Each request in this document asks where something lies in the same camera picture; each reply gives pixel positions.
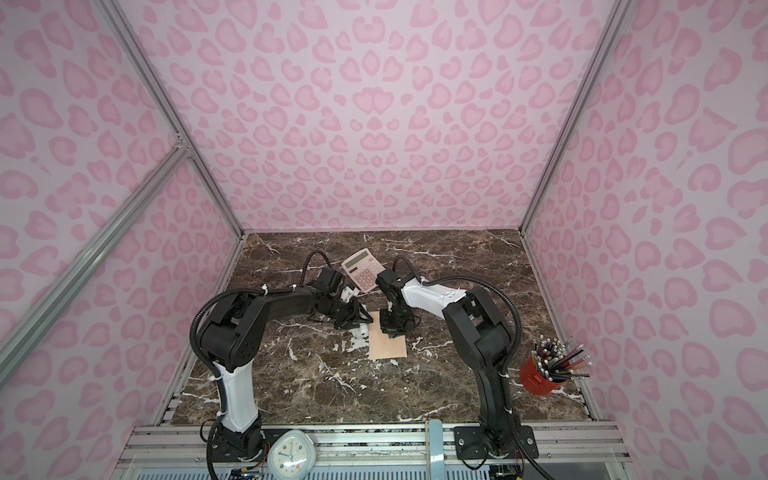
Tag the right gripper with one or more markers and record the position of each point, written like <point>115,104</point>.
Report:
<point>387,329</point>

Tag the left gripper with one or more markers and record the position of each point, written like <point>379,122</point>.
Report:
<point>355,315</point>

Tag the peach envelope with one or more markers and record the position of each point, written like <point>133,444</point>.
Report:
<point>381,345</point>

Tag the white glue stick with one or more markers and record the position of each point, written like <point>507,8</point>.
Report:
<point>360,331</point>

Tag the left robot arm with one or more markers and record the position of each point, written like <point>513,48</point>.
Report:
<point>226,335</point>

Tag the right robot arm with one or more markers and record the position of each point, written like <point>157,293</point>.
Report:
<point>486,330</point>

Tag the pink calculator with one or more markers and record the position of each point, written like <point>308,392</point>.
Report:
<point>363,269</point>

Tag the red pencil cup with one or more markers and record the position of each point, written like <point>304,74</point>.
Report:
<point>551,364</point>

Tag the white desk clock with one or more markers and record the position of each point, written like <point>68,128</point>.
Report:
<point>292,456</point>

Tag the light blue tape strip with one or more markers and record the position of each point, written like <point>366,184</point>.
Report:
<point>436,457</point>

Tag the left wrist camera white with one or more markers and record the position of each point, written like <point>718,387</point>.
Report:
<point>348,293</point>

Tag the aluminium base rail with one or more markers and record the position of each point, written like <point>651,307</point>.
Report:
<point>385,451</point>

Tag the aluminium frame strut right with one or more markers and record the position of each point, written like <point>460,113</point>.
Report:
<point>620,16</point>

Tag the aluminium frame strut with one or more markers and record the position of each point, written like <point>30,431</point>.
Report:
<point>128,40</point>
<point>620,16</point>

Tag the aluminium diagonal frame bar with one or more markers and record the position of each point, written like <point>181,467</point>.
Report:
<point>38,321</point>

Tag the aluminium frame strut left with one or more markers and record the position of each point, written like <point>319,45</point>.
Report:
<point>128,40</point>

